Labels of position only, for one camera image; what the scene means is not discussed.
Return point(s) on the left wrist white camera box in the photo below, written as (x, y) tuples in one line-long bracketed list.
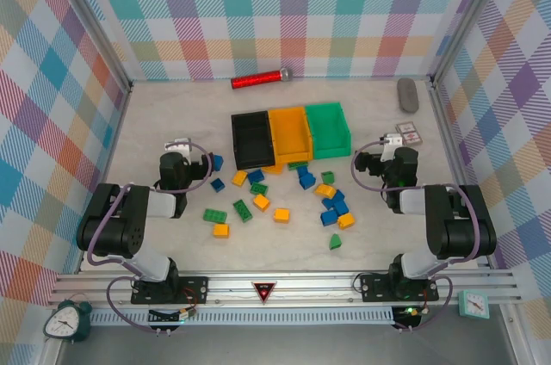
[(177, 145)]

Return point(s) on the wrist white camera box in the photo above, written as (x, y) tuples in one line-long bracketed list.
[(389, 141), (177, 145)]

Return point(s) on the teal square clock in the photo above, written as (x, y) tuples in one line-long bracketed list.
[(473, 304)]

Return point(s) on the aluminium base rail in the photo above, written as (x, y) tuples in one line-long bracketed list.
[(310, 285)]

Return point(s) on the aluminium side rail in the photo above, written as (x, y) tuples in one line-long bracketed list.
[(460, 167), (107, 167)]

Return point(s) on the dark green alarm clock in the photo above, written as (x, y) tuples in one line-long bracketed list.
[(60, 324)]

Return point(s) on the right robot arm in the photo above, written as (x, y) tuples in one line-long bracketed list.
[(465, 227)]

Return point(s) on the green long lego brick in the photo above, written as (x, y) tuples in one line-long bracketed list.
[(243, 210), (215, 215), (295, 165)]

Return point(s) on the red triangle emblem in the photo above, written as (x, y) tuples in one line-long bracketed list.
[(264, 292)]

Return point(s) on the aluminium frame post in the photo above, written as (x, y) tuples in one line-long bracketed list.
[(468, 16), (97, 25)]

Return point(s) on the yellow curved lego brick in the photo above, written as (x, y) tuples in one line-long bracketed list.
[(325, 189)]

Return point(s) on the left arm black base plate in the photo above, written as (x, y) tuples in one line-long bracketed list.
[(193, 289)]

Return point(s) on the green six-stud lego brick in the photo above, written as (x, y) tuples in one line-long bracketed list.
[(258, 188)]

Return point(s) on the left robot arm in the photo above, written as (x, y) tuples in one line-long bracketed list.
[(112, 227)]

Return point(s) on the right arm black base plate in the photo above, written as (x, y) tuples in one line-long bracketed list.
[(374, 287)]

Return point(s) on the yellow square lego brick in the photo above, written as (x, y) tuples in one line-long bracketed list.
[(346, 220), (221, 230), (281, 215), (261, 202)]

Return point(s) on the yellow plastic bin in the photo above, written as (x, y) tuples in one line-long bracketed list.
[(290, 132)]

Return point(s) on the red microphone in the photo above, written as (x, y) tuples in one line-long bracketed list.
[(254, 80)]

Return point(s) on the black plastic bin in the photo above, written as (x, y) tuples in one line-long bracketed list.
[(254, 141)]

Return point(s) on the playing card box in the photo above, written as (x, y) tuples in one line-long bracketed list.
[(411, 137)]

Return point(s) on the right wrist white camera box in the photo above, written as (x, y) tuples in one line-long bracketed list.
[(389, 141)]

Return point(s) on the yellow long lego brick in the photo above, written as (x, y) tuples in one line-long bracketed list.
[(273, 169)]

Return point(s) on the green plastic bin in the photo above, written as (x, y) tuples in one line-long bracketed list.
[(329, 132)]

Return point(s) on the blue six-stud lego brick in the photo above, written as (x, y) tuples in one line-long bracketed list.
[(255, 176)]

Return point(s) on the grey oval case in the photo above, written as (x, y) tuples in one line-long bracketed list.
[(407, 96)]

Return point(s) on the yellow six-stud lego brick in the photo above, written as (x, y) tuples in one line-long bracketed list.
[(239, 177)]

